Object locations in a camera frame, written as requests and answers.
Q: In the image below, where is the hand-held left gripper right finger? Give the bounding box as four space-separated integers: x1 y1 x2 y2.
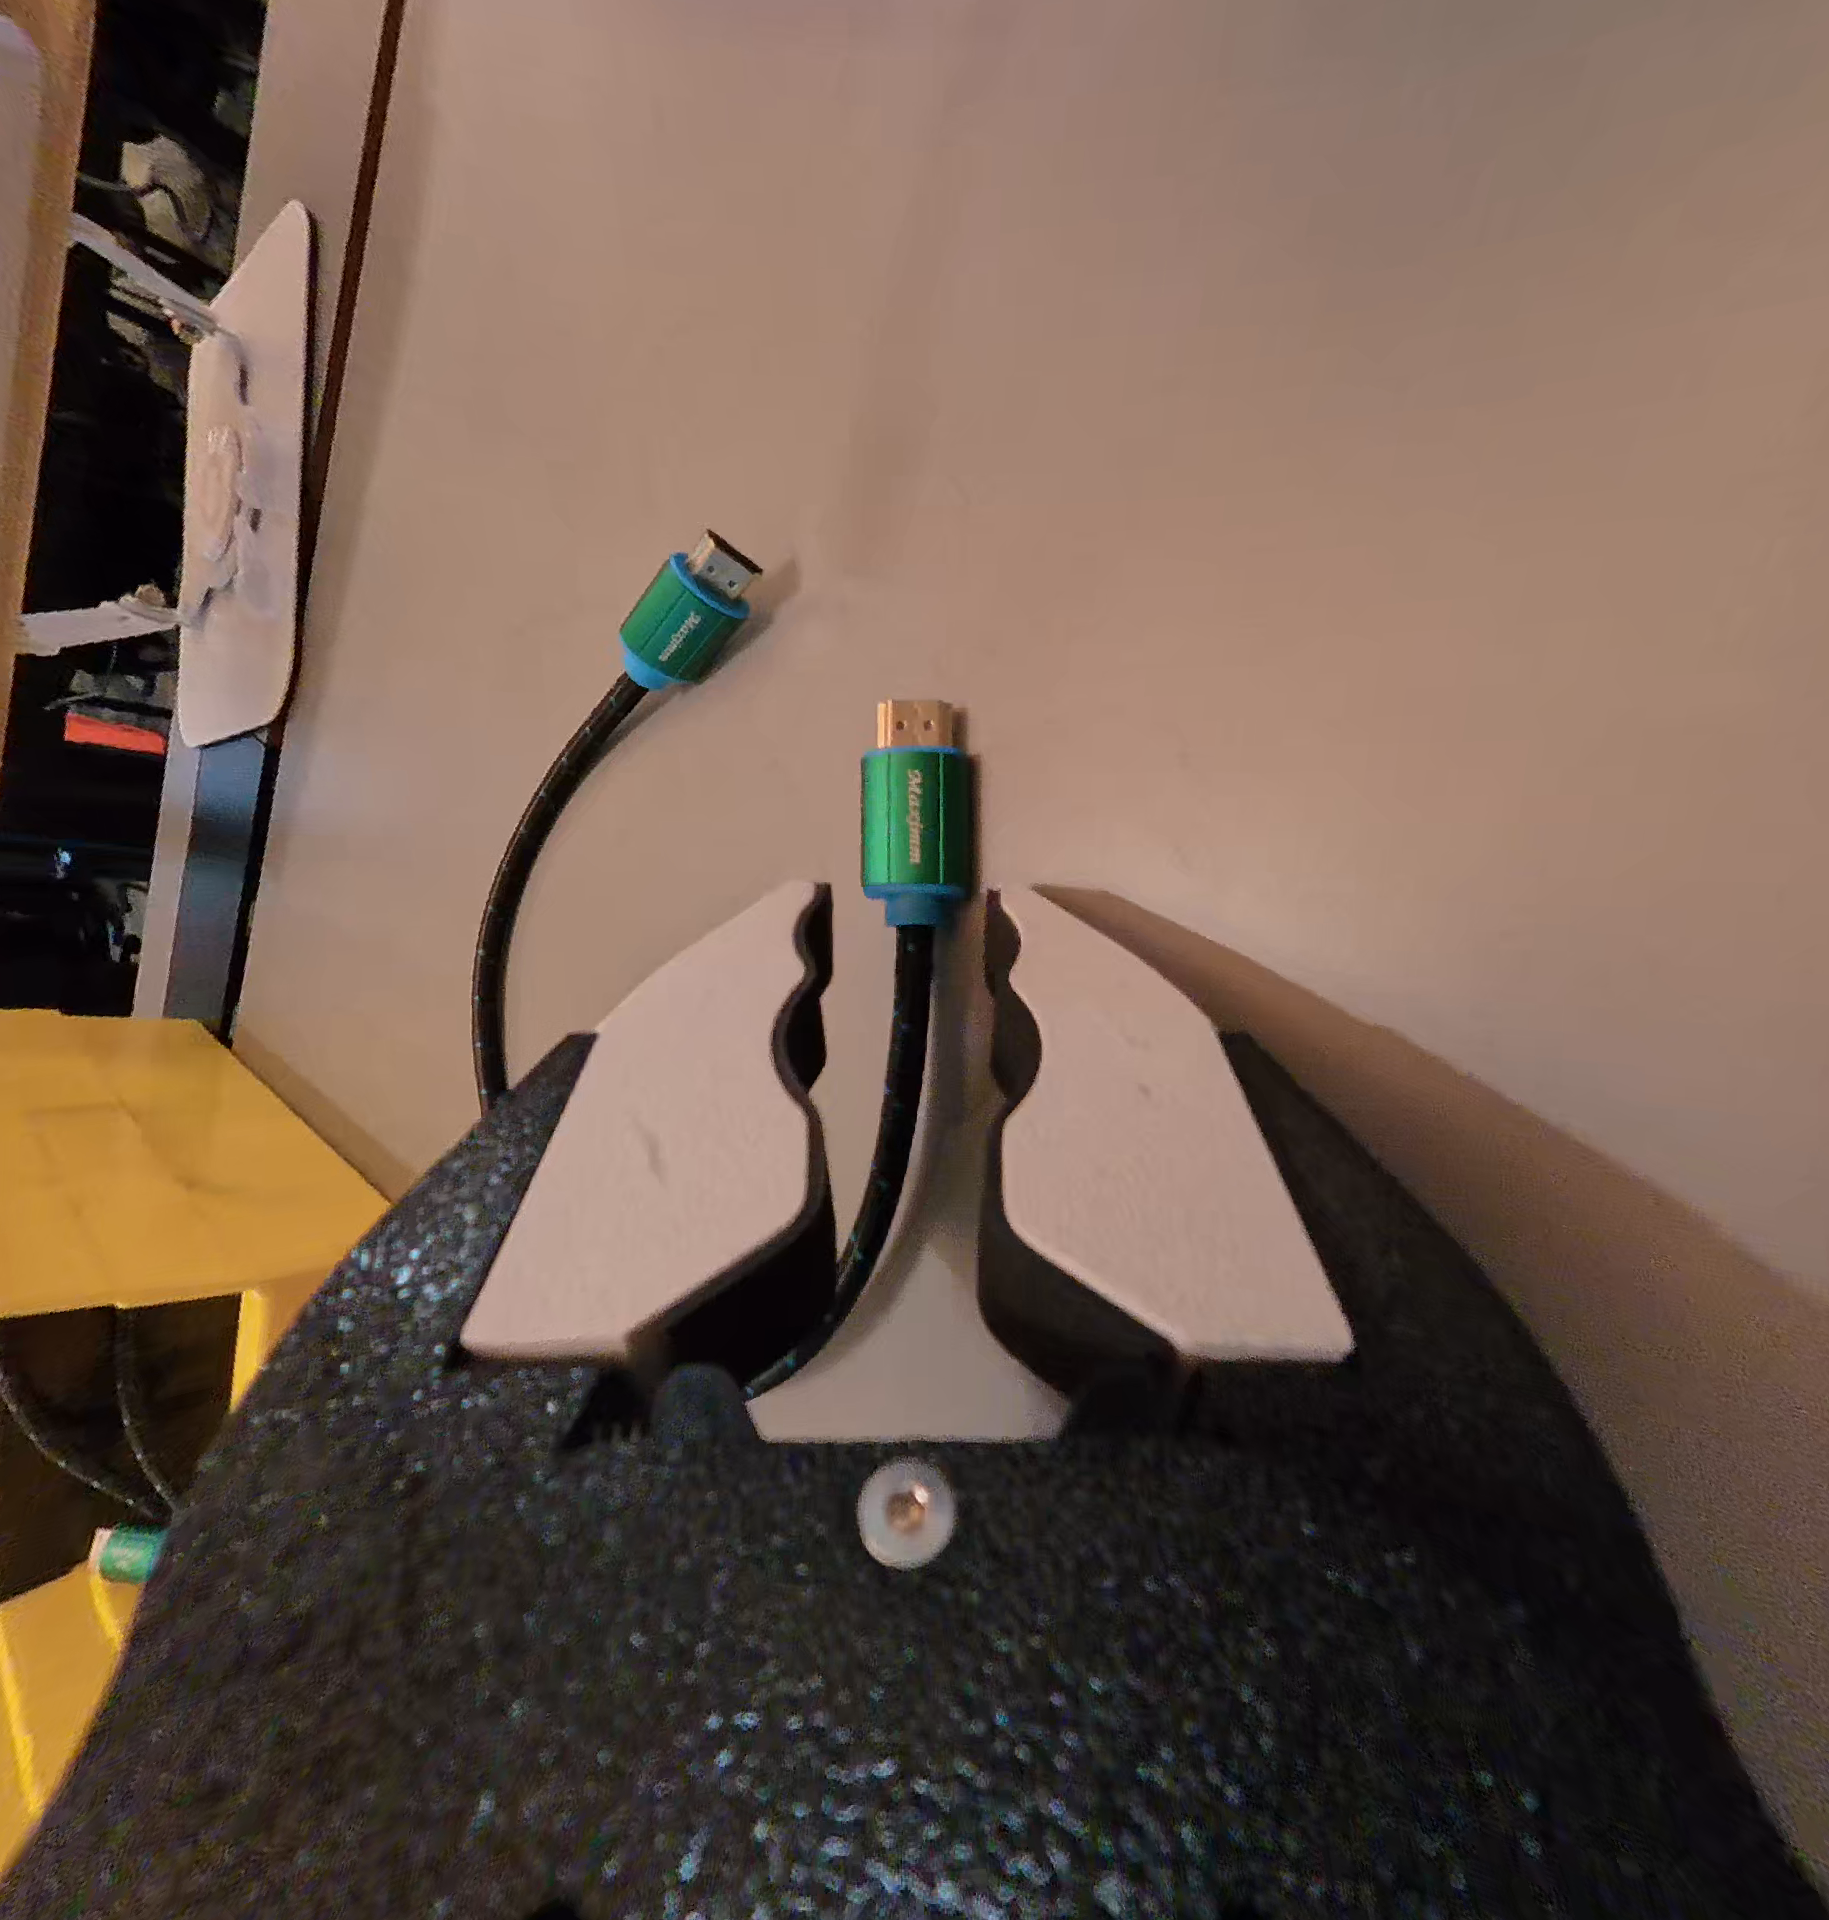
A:
980 885 1359 1385

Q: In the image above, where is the green plug black braided cable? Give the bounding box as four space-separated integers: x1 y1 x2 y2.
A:
470 526 767 1118
0 1305 182 1587
742 696 986 1400

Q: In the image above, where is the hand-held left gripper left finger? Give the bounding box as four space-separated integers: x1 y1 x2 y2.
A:
459 879 843 1375

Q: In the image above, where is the white moulded plate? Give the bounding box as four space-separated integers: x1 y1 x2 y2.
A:
175 200 319 751

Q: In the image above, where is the yellow cardboard box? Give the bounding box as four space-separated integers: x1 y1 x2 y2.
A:
0 1006 407 1920

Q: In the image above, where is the grey desk leg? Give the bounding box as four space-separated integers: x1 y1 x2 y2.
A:
135 727 279 1044

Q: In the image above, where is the white desk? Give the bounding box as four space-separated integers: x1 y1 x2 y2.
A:
231 0 1829 1920

